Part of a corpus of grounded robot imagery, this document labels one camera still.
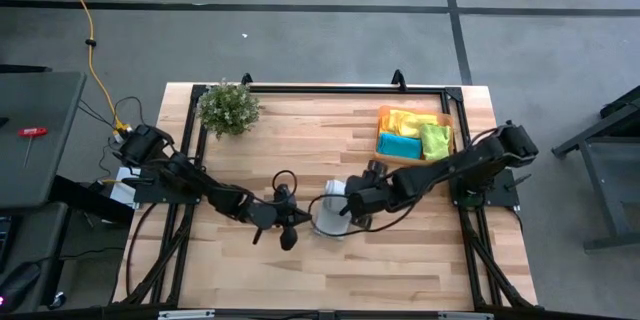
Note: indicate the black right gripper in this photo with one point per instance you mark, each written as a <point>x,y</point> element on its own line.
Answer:
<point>372,200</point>

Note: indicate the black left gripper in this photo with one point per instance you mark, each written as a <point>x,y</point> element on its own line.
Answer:
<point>280,215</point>

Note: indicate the light grey microfiber towel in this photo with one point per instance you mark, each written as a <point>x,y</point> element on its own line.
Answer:
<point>331,215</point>

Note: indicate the teal microfiber towel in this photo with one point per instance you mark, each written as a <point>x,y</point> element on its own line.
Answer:
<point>399,146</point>

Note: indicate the lime green microfiber towel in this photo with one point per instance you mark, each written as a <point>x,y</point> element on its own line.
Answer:
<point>436,141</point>

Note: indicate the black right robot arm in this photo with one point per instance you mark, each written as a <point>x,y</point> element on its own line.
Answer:
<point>465,162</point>

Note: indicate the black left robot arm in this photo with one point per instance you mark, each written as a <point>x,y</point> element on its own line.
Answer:
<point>200,185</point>

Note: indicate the orange translucent plastic tray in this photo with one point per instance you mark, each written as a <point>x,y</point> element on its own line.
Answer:
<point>382,159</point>

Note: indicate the small potted plant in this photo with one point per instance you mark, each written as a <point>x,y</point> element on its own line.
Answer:
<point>227,107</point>

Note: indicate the silver aluminium extrusion piece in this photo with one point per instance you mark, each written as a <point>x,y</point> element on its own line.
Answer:
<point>185,315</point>
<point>465,316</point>

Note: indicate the white paper sheet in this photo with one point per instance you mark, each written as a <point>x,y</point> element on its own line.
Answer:
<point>120,195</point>

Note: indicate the black metal beam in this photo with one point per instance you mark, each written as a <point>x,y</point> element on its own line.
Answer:
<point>90,200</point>

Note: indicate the black metal stand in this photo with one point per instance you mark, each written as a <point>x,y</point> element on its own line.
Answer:
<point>600,180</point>

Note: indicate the black caster wheel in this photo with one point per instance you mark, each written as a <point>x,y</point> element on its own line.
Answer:
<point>56,301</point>

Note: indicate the dark low desk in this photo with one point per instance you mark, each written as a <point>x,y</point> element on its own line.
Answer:
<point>35,230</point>

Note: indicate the grey desk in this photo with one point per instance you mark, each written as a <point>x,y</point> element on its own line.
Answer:
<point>45,110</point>

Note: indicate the black computer mouse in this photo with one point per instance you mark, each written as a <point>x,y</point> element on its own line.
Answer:
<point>20,282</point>

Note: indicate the black keyboard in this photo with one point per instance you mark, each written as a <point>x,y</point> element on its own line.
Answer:
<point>4,240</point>

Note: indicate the black aluminium table frame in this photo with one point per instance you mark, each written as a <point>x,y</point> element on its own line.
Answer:
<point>320,89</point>

